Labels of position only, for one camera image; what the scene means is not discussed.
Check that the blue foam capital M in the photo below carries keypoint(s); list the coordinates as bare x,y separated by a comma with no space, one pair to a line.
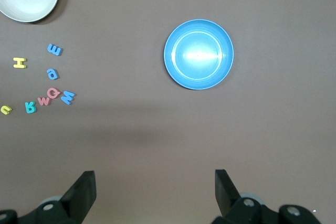
67,98

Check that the pink foam capital Q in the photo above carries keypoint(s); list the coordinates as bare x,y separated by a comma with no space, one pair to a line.
50,93

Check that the yellow foam lowercase u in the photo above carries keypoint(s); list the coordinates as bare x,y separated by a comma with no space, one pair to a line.
5,111

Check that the blue foam lowercase m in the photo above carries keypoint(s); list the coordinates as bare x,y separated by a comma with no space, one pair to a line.
52,48

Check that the yellow foam capital H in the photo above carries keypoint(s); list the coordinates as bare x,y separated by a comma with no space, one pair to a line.
19,63

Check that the blue plate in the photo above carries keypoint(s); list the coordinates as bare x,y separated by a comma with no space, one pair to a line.
198,54

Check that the teal foam capital R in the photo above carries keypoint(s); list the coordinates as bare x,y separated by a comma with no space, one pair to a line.
28,107

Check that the blue foam lowercase a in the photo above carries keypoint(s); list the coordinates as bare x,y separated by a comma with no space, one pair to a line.
50,71

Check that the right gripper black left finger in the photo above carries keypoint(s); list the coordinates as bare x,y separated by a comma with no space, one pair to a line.
78,197

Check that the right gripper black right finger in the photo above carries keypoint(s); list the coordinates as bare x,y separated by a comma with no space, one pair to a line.
228,200

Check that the red foam lowercase w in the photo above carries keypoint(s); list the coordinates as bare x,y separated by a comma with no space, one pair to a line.
43,101

